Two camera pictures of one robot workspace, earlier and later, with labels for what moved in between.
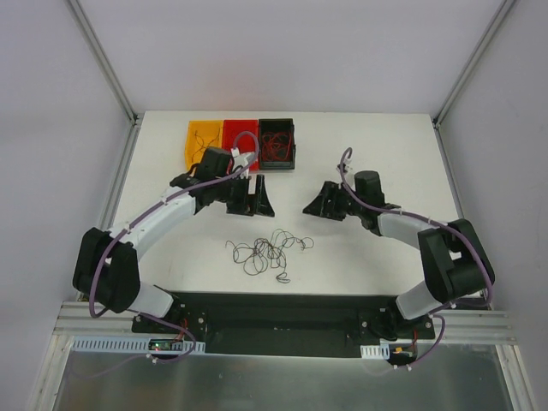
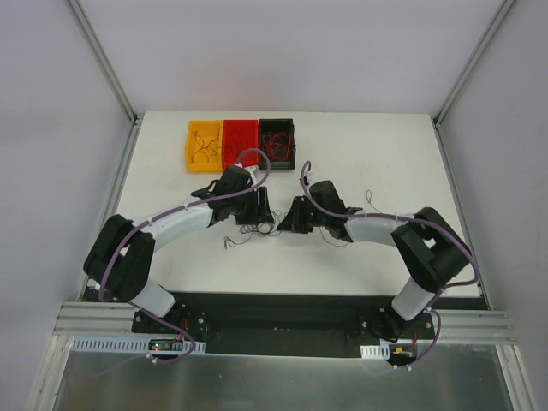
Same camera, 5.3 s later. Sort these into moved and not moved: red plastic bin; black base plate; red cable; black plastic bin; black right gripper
Moved: black right gripper
Not moved: black base plate; red cable; black plastic bin; red plastic bin
